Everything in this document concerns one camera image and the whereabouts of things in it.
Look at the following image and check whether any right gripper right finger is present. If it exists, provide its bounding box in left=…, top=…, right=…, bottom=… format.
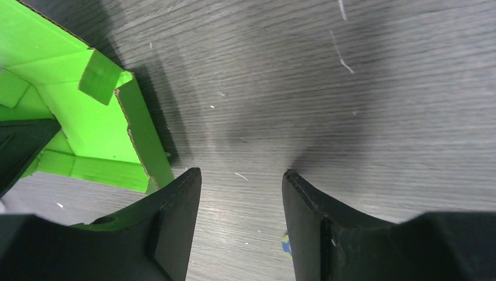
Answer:
left=282, top=170, right=495, bottom=280

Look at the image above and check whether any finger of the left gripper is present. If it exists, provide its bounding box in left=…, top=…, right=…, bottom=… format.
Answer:
left=1, top=119, right=61, bottom=196

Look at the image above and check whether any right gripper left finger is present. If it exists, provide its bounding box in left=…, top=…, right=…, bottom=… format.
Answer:
left=1, top=167, right=202, bottom=280

